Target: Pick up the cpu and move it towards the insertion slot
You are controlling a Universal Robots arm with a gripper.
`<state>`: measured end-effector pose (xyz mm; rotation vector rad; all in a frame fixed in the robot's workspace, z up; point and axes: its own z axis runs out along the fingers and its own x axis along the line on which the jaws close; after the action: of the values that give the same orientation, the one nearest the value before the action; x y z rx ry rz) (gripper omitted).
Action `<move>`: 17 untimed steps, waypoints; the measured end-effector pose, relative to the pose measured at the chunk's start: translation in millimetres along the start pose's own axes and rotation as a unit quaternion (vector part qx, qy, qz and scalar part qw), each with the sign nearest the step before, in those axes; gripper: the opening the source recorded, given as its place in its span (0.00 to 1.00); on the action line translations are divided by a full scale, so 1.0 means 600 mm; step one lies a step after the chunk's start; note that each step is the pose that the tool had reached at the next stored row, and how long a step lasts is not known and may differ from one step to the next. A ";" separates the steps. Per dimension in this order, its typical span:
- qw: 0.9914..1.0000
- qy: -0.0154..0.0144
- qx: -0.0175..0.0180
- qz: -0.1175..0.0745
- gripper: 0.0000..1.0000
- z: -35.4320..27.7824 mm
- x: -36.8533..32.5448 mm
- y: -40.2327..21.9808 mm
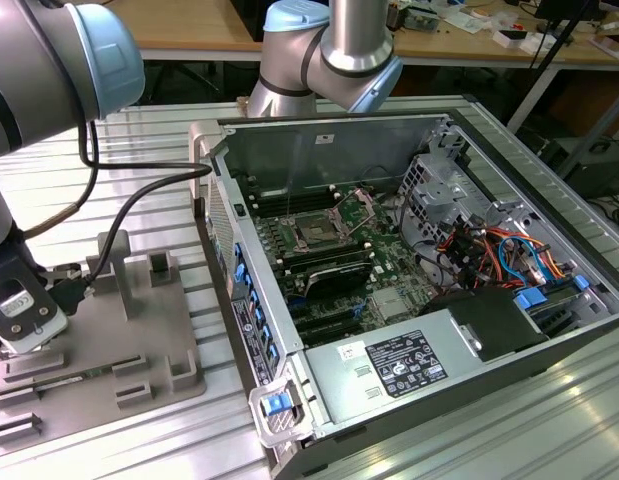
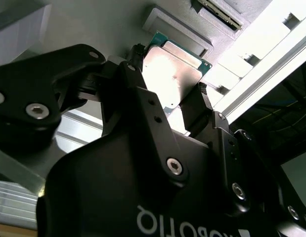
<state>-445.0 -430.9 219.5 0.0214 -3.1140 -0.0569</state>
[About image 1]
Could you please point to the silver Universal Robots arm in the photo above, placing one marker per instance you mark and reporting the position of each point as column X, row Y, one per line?
column 39, row 75

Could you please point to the black RAM slot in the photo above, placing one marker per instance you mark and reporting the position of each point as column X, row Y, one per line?
column 299, row 202
column 289, row 191

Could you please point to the CPU socket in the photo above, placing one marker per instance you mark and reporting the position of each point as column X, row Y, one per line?
column 314, row 231

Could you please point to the black expansion slot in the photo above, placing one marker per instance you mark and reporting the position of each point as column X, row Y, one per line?
column 324, row 320
column 334, row 334

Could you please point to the green RAM stick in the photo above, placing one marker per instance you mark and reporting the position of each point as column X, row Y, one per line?
column 96, row 372

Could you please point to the grey parts rack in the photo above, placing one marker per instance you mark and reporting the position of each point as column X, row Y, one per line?
column 139, row 325

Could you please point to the blue card retention clip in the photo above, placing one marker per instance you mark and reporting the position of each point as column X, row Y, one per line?
column 251, row 298
column 260, row 315
column 268, row 333
column 240, row 262
column 274, row 353

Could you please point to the open black PC case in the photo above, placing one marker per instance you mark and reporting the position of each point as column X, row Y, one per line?
column 269, row 150

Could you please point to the black installed RAM module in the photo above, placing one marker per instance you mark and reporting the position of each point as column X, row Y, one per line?
column 329, row 252

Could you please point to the grey power supply unit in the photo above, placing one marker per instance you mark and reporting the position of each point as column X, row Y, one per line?
column 334, row 390

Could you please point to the green motherboard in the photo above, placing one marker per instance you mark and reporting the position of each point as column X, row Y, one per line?
column 389, row 265

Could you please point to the silver chipset heatsink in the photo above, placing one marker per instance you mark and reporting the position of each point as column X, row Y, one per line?
column 389, row 304

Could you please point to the perforated metal drive cage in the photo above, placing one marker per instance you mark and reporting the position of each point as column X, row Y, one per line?
column 439, row 190

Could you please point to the wooden desk with clutter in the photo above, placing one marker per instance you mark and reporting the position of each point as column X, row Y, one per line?
column 464, row 45

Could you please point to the large blue carrier tab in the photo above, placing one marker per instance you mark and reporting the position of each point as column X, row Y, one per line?
column 531, row 300

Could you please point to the white box on desk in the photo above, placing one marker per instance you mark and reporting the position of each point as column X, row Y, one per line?
column 531, row 45

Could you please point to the small blue clip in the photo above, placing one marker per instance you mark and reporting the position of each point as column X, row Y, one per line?
column 581, row 282

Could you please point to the black slanted pole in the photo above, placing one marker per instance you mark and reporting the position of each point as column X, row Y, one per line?
column 554, row 42

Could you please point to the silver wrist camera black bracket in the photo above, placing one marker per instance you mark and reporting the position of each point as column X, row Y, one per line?
column 49, row 325

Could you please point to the black air duct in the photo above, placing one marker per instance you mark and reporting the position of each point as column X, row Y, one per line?
column 484, row 315

